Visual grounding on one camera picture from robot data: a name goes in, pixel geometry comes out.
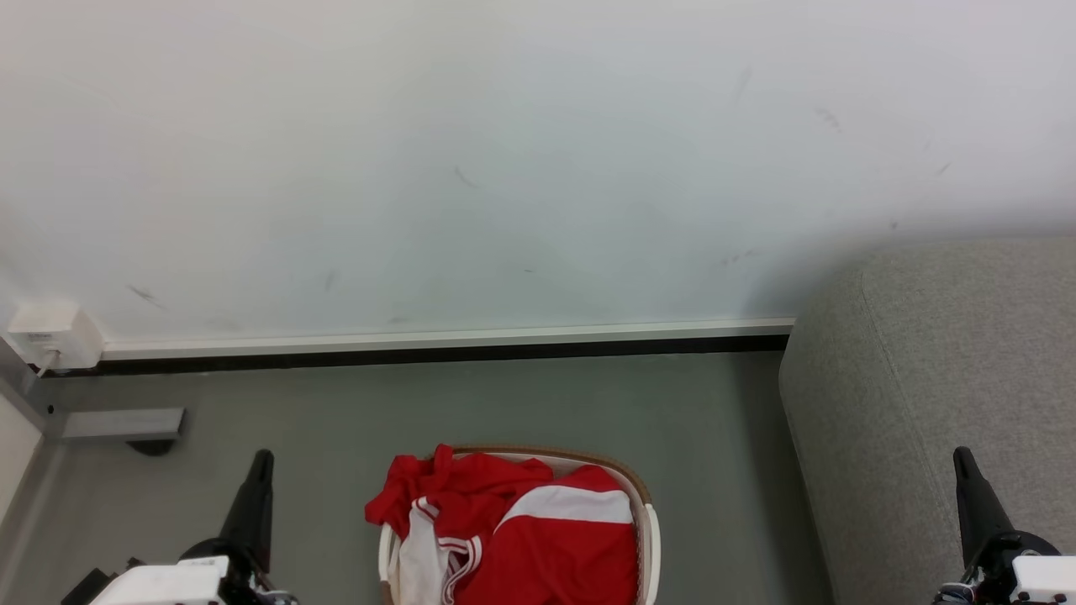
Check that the grey fabric sofa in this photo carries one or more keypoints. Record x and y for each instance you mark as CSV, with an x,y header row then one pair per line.
x,y
908,378

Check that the red and white garment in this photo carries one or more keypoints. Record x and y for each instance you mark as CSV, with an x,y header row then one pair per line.
x,y
546,563

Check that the white laundry basket brown rim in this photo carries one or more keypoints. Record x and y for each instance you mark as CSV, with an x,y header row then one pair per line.
x,y
648,538

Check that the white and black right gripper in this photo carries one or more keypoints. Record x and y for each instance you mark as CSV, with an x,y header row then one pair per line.
x,y
1038,580

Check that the black round foot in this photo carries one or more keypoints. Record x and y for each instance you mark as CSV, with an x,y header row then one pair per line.
x,y
151,447

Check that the white cabinet panel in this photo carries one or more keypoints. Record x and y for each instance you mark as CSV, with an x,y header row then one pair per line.
x,y
15,454

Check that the white wall socket box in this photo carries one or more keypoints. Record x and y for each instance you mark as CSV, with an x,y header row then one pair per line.
x,y
52,334

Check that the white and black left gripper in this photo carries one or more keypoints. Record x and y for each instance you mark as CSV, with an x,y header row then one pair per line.
x,y
168,584

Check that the grey metal frame leg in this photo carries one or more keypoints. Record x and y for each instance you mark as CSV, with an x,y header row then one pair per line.
x,y
118,424

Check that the white baseboard with black strip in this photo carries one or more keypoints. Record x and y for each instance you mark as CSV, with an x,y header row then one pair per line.
x,y
437,343

